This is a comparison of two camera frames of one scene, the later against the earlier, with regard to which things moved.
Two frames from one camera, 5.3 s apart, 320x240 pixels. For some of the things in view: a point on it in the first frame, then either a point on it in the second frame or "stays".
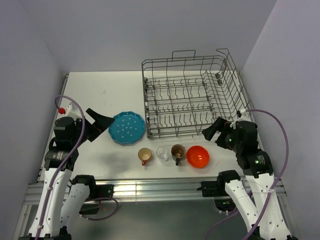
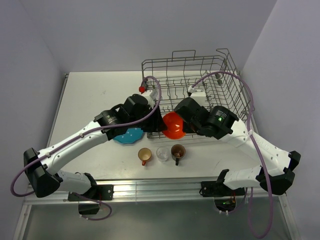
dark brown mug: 178,151 stays
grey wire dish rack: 184,94 stays
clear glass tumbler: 162,153 stays
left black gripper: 96,128 to 156,124
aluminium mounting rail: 168,189 stays
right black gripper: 224,126 to 186,128
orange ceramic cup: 144,154 stays
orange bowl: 197,156 to 173,125
